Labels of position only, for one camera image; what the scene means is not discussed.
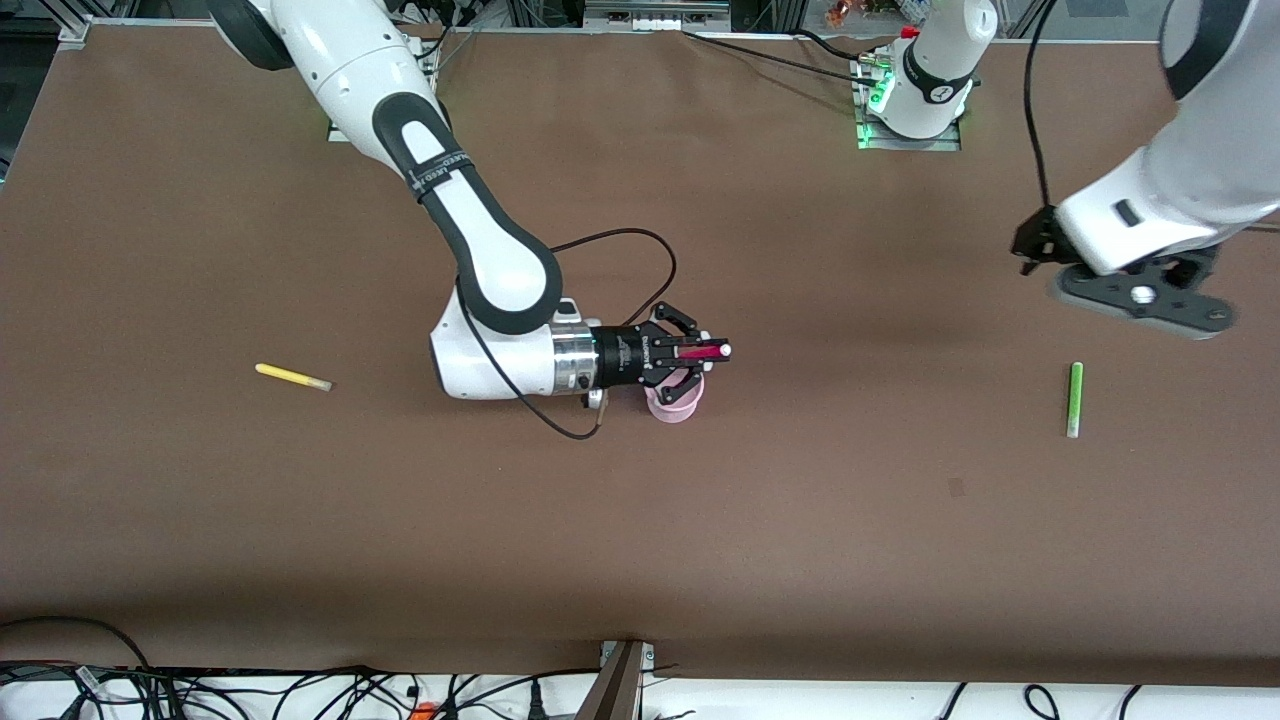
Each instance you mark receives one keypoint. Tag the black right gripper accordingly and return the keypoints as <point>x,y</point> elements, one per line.
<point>621,357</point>

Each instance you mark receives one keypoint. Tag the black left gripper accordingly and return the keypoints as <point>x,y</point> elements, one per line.
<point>1036,240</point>

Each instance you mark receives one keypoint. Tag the pink pen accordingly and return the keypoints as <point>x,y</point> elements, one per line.
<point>705,351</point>

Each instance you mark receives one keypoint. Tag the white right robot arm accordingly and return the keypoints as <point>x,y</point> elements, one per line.
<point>350,60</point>

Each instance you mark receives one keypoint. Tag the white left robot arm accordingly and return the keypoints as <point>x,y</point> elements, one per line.
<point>1200,180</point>

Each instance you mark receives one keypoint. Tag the pink pen holder cup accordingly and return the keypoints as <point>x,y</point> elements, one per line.
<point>675,410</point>

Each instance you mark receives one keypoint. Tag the green pen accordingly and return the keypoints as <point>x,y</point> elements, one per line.
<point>1075,398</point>

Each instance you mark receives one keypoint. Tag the yellow pen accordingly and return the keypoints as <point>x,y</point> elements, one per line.
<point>290,376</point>

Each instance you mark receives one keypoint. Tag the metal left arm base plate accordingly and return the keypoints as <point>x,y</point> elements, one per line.
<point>905,143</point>

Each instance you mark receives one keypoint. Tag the grey metal camera mount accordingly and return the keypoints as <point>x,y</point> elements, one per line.
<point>618,685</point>

